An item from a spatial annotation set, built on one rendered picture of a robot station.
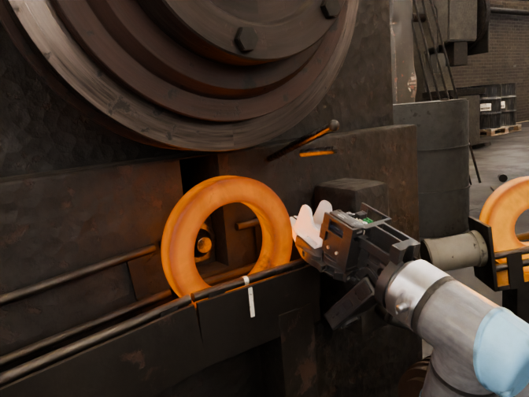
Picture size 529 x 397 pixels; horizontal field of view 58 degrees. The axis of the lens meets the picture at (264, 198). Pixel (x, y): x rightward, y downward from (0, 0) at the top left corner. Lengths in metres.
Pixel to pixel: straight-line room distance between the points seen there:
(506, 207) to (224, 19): 0.54
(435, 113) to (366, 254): 2.66
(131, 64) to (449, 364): 0.45
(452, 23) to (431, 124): 5.32
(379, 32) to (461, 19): 7.64
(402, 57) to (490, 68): 8.44
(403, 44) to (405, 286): 4.40
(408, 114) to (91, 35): 2.83
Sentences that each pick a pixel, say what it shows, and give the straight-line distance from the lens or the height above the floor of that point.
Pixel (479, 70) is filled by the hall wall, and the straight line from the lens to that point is 12.80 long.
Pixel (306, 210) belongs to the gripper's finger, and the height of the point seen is 0.78.
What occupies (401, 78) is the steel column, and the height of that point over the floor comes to 1.10.
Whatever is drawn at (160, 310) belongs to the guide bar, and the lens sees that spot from 0.58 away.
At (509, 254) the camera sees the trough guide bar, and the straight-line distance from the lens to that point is 0.84.
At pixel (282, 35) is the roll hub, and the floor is 1.00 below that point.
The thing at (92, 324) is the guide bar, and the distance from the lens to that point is 0.62.
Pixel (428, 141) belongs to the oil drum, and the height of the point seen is 0.64.
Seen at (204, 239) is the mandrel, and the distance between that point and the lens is 0.71.
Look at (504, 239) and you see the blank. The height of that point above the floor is 0.69.
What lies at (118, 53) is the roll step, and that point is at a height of 0.99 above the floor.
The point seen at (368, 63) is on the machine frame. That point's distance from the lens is 0.97.
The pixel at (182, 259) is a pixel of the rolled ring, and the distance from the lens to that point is 0.59.
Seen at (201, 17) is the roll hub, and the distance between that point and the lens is 0.49.
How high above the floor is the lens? 0.93
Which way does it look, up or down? 11 degrees down
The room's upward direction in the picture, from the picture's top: 5 degrees counter-clockwise
